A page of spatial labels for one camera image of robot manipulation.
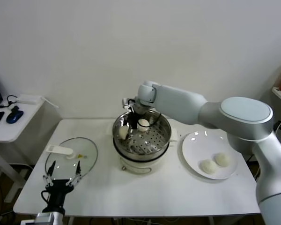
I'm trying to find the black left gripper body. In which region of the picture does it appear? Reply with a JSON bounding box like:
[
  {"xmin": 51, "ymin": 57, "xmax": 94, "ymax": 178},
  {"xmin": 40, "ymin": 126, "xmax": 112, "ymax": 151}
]
[{"xmin": 41, "ymin": 179, "xmax": 74, "ymax": 213}]

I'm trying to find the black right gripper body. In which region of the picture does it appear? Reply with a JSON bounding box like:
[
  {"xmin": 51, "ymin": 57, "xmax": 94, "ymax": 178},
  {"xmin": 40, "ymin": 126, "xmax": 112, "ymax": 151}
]
[{"xmin": 131, "ymin": 112, "xmax": 153, "ymax": 121}]

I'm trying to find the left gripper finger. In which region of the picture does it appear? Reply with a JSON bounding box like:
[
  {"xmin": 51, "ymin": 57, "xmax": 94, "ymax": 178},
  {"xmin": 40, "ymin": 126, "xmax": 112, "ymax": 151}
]
[
  {"xmin": 42, "ymin": 160, "xmax": 56, "ymax": 188},
  {"xmin": 66, "ymin": 160, "xmax": 82, "ymax": 187}
]

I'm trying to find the white steamed baozi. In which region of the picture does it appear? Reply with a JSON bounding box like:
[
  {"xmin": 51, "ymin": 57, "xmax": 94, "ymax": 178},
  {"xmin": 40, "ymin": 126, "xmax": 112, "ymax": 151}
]
[
  {"xmin": 118, "ymin": 126, "xmax": 130, "ymax": 141},
  {"xmin": 200, "ymin": 159, "xmax": 219, "ymax": 175},
  {"xmin": 137, "ymin": 118, "xmax": 149, "ymax": 132},
  {"xmin": 213, "ymin": 152, "xmax": 232, "ymax": 168}
]

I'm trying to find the stainless steel steamer basket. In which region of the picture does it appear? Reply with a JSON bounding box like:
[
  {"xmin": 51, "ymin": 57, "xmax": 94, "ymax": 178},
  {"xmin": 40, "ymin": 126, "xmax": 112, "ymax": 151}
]
[{"xmin": 106, "ymin": 108, "xmax": 179, "ymax": 161}]

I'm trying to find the white electric cooker pot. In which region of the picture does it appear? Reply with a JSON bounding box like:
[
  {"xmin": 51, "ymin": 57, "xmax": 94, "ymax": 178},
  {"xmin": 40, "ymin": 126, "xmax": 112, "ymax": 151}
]
[{"xmin": 112, "ymin": 138, "xmax": 171, "ymax": 176}]

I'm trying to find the white round plate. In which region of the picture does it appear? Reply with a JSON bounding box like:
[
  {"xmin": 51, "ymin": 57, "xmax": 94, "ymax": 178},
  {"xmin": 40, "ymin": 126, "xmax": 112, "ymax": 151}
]
[{"xmin": 181, "ymin": 131, "xmax": 238, "ymax": 180}]

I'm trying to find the white side table with laptop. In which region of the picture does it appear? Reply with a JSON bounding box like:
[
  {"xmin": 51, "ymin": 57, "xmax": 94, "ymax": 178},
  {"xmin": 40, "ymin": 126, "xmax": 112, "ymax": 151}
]
[{"xmin": 0, "ymin": 99, "xmax": 46, "ymax": 203}]

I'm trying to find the blue computer mouse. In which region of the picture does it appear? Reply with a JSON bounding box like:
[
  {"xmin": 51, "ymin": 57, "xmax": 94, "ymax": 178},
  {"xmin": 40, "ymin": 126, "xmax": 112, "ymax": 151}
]
[{"xmin": 6, "ymin": 110, "xmax": 24, "ymax": 124}]

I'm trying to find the white power strip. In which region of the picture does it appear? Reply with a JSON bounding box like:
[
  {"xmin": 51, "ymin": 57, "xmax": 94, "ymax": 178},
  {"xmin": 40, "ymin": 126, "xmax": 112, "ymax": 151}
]
[{"xmin": 15, "ymin": 94, "xmax": 42, "ymax": 105}]

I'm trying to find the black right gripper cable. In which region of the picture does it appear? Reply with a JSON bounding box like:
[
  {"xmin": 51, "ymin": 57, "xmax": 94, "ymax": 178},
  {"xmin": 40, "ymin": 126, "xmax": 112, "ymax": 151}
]
[{"xmin": 149, "ymin": 112, "xmax": 162, "ymax": 128}]

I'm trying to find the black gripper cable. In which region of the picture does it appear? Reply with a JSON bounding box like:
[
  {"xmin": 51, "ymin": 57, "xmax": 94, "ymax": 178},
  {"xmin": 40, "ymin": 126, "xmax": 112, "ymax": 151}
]
[
  {"xmin": 41, "ymin": 190, "xmax": 51, "ymax": 204},
  {"xmin": 149, "ymin": 112, "xmax": 162, "ymax": 128}
]

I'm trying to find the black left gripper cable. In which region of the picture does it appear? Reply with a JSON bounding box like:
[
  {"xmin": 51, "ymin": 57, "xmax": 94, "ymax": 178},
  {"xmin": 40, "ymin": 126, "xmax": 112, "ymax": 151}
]
[{"xmin": 41, "ymin": 190, "xmax": 51, "ymax": 204}]

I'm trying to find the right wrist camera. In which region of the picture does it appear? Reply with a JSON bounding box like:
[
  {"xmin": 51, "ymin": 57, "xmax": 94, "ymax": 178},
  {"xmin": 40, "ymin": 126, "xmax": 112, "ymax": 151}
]
[{"xmin": 122, "ymin": 97, "xmax": 135, "ymax": 110}]

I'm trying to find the glass lid with white handle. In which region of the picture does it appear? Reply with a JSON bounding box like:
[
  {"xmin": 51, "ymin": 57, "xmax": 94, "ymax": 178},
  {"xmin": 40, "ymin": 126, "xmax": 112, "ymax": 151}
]
[{"xmin": 44, "ymin": 137, "xmax": 99, "ymax": 184}]

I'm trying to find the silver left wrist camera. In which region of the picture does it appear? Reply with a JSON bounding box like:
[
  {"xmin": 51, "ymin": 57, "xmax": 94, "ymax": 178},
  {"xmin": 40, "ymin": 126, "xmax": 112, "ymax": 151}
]
[{"xmin": 34, "ymin": 212, "xmax": 66, "ymax": 225}]

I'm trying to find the white power strip cable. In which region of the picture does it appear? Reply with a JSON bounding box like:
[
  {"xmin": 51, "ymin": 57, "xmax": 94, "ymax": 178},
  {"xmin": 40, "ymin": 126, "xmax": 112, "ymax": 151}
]
[{"xmin": 41, "ymin": 96, "xmax": 60, "ymax": 109}]

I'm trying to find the black looped desk cable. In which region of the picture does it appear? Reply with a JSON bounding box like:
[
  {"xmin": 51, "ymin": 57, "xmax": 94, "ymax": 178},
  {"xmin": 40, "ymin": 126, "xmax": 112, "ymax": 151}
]
[{"xmin": 0, "ymin": 95, "xmax": 23, "ymax": 110}]

